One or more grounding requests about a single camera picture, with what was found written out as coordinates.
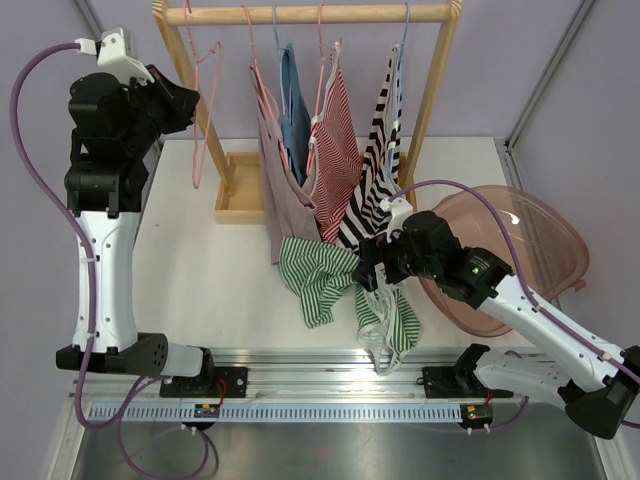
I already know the blue wire hanger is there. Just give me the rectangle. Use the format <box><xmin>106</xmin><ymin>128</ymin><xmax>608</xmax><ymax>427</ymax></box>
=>
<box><xmin>386</xmin><ymin>2</ymin><xmax>411</xmax><ymax>183</ymax></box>
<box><xmin>272</xmin><ymin>5</ymin><xmax>300</xmax><ymax>125</ymax></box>

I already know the pink translucent plastic basin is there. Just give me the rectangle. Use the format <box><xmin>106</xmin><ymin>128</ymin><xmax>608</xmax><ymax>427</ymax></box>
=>
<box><xmin>420</xmin><ymin>185</ymin><xmax>590</xmax><ymax>338</ymax></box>

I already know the black white striped tank top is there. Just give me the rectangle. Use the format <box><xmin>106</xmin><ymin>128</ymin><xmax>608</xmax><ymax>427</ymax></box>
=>
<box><xmin>335</xmin><ymin>44</ymin><xmax>403</xmax><ymax>252</ymax></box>

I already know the blue wire hanger right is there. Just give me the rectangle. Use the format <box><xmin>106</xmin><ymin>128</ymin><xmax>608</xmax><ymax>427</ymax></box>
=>
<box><xmin>386</xmin><ymin>2</ymin><xmax>411</xmax><ymax>183</ymax></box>

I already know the aluminium mounting rail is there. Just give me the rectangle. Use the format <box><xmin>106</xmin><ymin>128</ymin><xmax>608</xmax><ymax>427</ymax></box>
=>
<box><xmin>67</xmin><ymin>347</ymin><xmax>571</xmax><ymax>404</ymax></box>

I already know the mauve tank top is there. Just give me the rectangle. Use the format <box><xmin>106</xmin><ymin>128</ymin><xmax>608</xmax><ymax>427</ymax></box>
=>
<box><xmin>249</xmin><ymin>65</ymin><xmax>321</xmax><ymax>264</ymax></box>

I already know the wooden clothes rack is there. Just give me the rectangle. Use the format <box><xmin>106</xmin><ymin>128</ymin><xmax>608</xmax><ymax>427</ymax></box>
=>
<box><xmin>152</xmin><ymin>1</ymin><xmax>462</xmax><ymax>225</ymax></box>

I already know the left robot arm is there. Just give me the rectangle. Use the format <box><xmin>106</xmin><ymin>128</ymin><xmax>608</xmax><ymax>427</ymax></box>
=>
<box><xmin>56</xmin><ymin>66</ymin><xmax>216</xmax><ymax>398</ymax></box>

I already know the slotted cable duct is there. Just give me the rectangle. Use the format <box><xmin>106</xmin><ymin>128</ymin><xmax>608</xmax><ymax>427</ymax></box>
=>
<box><xmin>85</xmin><ymin>402</ymin><xmax>494</xmax><ymax>424</ymax></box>

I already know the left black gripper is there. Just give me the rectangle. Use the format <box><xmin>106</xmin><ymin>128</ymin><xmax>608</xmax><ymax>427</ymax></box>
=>
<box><xmin>119</xmin><ymin>64</ymin><xmax>199</xmax><ymax>158</ymax></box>

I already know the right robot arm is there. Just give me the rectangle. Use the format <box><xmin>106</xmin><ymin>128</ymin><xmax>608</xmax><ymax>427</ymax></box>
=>
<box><xmin>353</xmin><ymin>199</ymin><xmax>639</xmax><ymax>440</ymax></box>

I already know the green striped tank top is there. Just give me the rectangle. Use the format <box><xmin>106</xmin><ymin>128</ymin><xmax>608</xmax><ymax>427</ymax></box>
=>
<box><xmin>279</xmin><ymin>238</ymin><xmax>422</xmax><ymax>376</ymax></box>

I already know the blue tank top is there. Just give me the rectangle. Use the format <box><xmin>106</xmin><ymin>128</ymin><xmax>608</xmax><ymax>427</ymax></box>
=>
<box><xmin>279</xmin><ymin>43</ymin><xmax>311</xmax><ymax>186</ymax></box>

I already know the red striped tank top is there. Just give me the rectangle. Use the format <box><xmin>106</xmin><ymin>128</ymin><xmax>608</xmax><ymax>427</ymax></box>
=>
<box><xmin>307</xmin><ymin>40</ymin><xmax>363</xmax><ymax>243</ymax></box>

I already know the blue wire hanger left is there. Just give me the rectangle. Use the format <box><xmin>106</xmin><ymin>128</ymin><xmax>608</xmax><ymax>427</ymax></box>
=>
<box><xmin>272</xmin><ymin>5</ymin><xmax>300</xmax><ymax>125</ymax></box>

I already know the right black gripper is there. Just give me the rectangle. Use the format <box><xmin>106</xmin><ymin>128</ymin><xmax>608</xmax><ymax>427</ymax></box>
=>
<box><xmin>352</xmin><ymin>228</ymin><xmax>441</xmax><ymax>292</ymax></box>

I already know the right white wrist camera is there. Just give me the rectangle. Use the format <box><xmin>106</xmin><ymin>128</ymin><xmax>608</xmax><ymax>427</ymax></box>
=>
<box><xmin>380</xmin><ymin>196</ymin><xmax>414</xmax><ymax>243</ymax></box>

